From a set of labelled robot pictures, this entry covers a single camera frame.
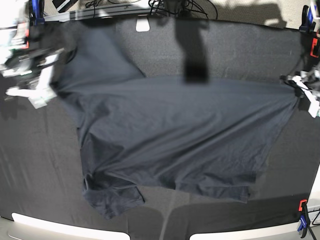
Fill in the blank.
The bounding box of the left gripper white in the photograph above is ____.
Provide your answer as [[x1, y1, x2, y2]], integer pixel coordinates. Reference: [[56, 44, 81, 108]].
[[280, 69, 320, 105]]

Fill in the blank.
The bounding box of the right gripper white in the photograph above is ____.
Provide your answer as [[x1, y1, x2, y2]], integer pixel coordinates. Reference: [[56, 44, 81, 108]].
[[4, 48, 65, 99]]

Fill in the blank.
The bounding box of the black t-shirt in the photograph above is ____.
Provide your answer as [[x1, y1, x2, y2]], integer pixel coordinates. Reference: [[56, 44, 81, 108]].
[[53, 28, 298, 219]]

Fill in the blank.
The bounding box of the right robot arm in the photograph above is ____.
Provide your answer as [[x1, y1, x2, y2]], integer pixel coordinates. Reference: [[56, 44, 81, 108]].
[[0, 0, 64, 102]]

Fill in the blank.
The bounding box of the blue clamp top left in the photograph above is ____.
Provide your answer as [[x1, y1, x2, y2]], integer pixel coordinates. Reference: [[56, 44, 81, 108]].
[[28, 0, 45, 26]]

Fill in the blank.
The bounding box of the orange clamp top right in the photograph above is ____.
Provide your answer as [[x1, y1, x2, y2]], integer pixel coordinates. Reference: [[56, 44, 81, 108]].
[[310, 37, 320, 58]]

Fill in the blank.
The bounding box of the blue clamp top right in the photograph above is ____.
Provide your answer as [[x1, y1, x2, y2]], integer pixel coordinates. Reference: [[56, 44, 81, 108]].
[[299, 5, 316, 33]]

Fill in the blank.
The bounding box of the white tab on table edge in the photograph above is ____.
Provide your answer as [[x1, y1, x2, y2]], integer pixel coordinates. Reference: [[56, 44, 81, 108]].
[[135, 15, 151, 33]]

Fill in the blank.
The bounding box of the black table cover cloth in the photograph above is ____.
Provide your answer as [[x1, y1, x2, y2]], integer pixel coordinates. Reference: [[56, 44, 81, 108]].
[[0, 17, 320, 240]]

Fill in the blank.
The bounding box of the orange blue clamp bottom right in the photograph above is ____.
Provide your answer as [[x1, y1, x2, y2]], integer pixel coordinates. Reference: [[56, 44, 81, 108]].
[[297, 199, 317, 240]]

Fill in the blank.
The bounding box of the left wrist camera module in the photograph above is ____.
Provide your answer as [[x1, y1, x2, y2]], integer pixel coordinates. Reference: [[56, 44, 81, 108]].
[[308, 100, 320, 118]]

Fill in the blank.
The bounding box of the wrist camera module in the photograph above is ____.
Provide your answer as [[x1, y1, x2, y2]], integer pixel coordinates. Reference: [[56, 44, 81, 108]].
[[28, 94, 56, 109], [308, 100, 320, 118]]

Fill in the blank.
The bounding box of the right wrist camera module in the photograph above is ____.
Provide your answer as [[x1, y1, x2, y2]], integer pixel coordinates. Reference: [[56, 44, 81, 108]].
[[28, 94, 56, 109]]

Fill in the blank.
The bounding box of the aluminium frame rail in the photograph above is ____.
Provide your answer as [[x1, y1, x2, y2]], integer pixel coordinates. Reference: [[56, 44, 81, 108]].
[[44, 2, 151, 22]]

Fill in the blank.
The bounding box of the black cable bundle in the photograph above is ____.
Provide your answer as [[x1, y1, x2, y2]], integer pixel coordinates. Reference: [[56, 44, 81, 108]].
[[147, 0, 218, 20]]

